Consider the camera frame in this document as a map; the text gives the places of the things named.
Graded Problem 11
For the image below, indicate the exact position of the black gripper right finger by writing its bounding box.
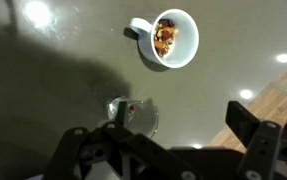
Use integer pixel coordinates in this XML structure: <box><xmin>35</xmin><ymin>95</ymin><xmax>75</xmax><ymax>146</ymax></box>
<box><xmin>225</xmin><ymin>100</ymin><xmax>287</xmax><ymax>180</ymax></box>

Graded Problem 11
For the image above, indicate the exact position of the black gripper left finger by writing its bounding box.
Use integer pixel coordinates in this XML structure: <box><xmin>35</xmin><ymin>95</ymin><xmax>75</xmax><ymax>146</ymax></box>
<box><xmin>42</xmin><ymin>100</ymin><xmax>141</xmax><ymax>180</ymax></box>

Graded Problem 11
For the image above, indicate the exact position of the white ceramic mug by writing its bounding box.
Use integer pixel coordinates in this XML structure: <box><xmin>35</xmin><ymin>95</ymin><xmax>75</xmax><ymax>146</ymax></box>
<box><xmin>129</xmin><ymin>8</ymin><xmax>200</xmax><ymax>69</ymax></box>

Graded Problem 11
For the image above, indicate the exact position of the mixed nuts and dried fruit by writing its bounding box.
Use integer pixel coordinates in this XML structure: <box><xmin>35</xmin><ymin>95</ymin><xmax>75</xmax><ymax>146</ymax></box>
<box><xmin>153</xmin><ymin>18</ymin><xmax>180</xmax><ymax>58</ymax></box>

